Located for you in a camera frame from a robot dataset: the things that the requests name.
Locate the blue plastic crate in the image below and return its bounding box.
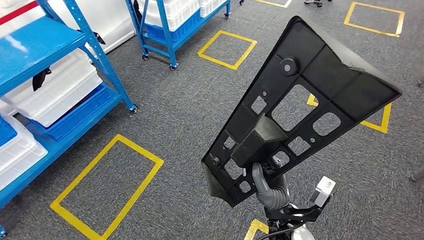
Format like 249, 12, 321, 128
24, 82, 115, 142
0, 115, 18, 147
145, 9, 203, 45

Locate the red barrier belt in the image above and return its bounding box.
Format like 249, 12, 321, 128
0, 0, 40, 27

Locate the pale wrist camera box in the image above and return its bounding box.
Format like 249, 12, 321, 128
309, 176, 337, 209

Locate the blue metal shelf rack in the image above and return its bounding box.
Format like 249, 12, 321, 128
0, 0, 138, 239
125, 0, 232, 72

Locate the black plastic plate part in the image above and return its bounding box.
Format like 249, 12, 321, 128
201, 15, 403, 209

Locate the black wheeled chair base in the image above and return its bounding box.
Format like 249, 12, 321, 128
304, 0, 332, 8

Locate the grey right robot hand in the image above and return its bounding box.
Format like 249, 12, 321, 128
251, 158, 291, 212

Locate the black camera bracket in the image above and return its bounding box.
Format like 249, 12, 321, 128
264, 200, 327, 223

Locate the yellow floor tape rectangle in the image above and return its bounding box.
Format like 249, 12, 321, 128
343, 1, 406, 38
306, 93, 393, 134

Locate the black cable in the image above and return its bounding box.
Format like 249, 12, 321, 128
256, 221, 307, 240

